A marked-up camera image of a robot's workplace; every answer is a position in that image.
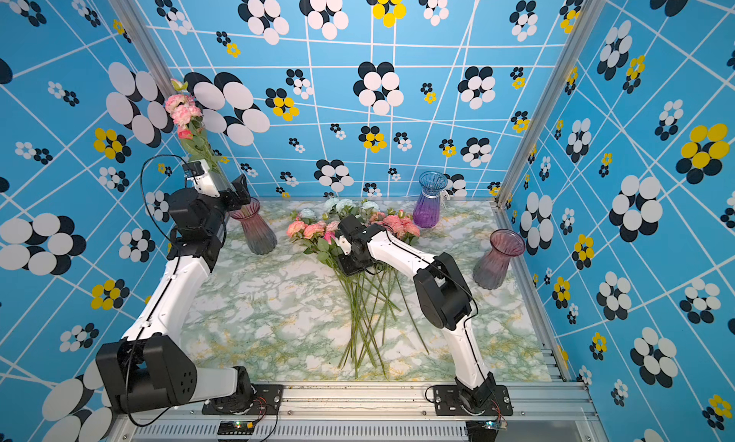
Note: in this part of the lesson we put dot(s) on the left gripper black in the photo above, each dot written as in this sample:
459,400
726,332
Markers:
241,193

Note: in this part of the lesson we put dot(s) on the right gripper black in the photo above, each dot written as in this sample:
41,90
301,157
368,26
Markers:
345,269

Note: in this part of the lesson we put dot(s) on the pink grey ribbed glass vase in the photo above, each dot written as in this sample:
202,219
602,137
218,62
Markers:
259,237

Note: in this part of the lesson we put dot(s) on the single pink rose stem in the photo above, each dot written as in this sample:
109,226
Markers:
195,142

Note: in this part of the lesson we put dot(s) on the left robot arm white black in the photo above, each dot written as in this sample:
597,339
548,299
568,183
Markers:
147,370

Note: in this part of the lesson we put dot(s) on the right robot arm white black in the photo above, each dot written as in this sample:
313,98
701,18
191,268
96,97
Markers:
443,295

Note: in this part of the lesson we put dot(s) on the bunch of pink flowers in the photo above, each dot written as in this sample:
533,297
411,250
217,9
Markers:
383,330

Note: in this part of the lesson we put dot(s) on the purple blue ribbed glass vase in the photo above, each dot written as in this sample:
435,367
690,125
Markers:
427,209

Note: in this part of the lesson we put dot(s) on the left green circuit board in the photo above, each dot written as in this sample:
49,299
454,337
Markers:
236,428

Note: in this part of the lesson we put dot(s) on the green circuit board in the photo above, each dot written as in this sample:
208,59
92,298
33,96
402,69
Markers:
484,431
236,428

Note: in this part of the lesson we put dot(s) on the right green circuit board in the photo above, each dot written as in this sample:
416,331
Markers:
484,431

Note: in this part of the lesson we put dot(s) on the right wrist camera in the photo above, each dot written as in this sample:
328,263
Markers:
344,245

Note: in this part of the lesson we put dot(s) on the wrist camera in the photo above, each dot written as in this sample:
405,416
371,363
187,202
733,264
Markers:
344,245
207,180

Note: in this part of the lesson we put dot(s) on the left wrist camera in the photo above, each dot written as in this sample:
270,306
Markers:
207,180

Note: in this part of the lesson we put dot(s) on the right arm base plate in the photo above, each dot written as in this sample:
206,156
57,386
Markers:
456,400

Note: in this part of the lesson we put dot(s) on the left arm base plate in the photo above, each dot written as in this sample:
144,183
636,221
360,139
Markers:
260,400

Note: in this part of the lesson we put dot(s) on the aluminium front frame rail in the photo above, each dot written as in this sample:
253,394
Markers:
311,411

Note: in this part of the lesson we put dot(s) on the right aluminium corner post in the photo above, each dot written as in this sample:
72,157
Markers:
567,60

